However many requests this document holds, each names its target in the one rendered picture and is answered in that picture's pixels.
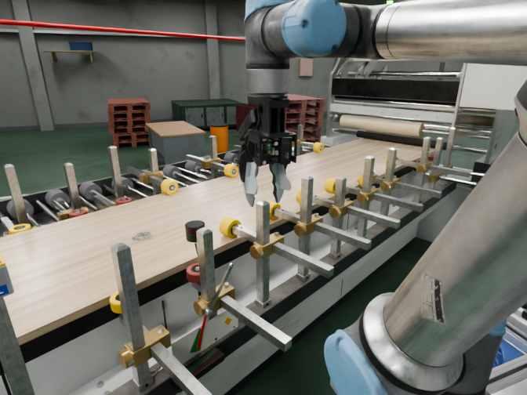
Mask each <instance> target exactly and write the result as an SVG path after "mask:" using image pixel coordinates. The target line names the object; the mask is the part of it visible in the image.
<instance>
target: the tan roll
mask: <svg viewBox="0 0 527 395"><path fill-rule="evenodd" d="M333 121H336V122H339V123H340V126H341V127H345V128H352V129H363V130H369V131H375V132H386V133H393V134H399V135H405V136H416V137H421V136H422V135H423V133H424V132H426V133H433V134H440V135H447V136H448V135H449V131H443V130H437V129H423V123H420V122H412V121H398V120H390V119H382V118H367V117H360V116H352V115H345V114H344V115H342V116H341V118H334V119H333Z"/></svg>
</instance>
